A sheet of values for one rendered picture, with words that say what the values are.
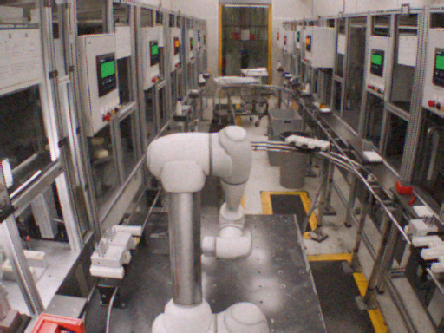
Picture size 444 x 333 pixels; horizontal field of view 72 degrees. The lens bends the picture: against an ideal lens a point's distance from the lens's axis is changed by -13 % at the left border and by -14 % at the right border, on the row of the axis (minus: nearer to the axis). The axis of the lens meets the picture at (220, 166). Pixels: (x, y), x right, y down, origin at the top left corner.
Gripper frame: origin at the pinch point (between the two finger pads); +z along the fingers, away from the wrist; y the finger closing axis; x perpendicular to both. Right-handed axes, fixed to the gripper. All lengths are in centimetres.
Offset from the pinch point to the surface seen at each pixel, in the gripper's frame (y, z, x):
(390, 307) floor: -92, -148, -49
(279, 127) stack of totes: -38, -85, -324
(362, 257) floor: -92, -143, -112
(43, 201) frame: 22, 50, 5
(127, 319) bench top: -22.2, 10.6, 26.4
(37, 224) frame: 10, 57, 5
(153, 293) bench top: -22.4, 3.0, 8.3
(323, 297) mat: -90, -98, -63
